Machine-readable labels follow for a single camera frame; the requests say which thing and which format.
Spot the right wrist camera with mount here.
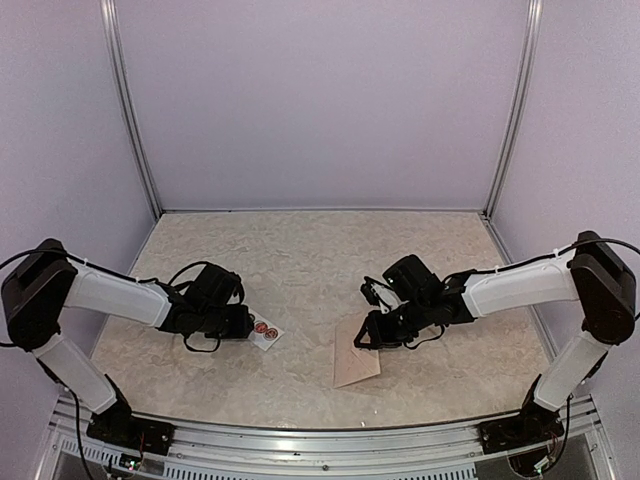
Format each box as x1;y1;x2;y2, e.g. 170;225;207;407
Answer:
360;276;403;315

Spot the left aluminium frame post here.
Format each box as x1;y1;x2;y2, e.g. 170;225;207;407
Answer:
99;0;164;221

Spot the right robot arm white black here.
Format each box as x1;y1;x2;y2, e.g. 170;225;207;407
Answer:
353;230;639;444

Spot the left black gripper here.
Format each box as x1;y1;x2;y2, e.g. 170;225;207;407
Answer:
198;304;254;340

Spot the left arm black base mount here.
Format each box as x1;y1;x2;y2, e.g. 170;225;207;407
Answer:
87;376;175;456

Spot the cream envelope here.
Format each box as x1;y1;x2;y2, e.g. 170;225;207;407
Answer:
333;315;381;388

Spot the front aluminium rail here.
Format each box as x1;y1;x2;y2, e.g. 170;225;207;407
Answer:
34;398;616;479

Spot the aluminium frame post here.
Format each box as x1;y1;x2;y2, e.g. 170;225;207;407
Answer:
483;0;544;223
99;0;164;221

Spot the white sticker sheet with seals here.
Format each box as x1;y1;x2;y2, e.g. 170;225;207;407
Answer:
248;309;285;351

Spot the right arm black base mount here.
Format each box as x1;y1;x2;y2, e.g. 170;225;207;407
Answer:
477;388;565;454

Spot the right aluminium frame post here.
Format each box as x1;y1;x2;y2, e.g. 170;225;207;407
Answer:
483;0;544;223

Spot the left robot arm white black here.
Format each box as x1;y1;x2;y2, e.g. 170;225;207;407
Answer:
1;239;254;445

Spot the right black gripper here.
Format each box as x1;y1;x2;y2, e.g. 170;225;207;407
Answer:
354;295;432;349

